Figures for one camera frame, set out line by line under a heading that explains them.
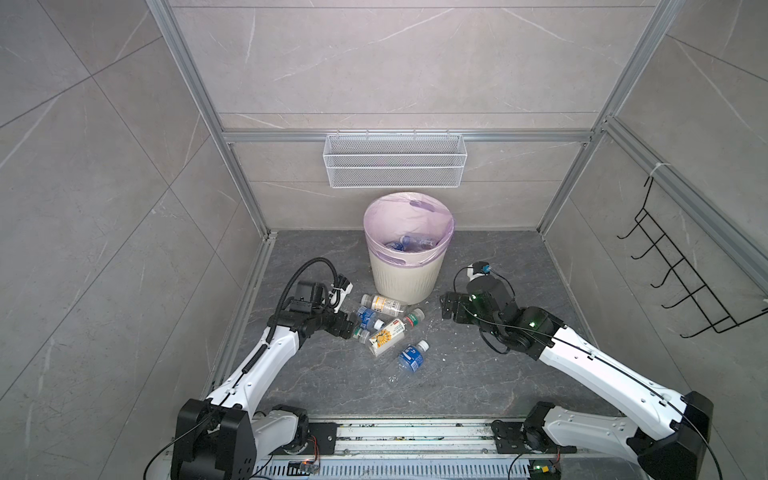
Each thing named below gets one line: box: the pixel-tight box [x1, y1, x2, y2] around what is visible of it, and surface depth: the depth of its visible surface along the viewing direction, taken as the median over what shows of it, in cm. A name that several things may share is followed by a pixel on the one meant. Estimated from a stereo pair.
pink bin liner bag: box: [364, 192, 455, 268], surface depth 93 cm
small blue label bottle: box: [356, 306, 385, 331], surface depth 92 cm
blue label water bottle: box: [388, 339, 430, 382], surface depth 83 cm
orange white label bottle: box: [361, 294, 402, 317], surface depth 95 cm
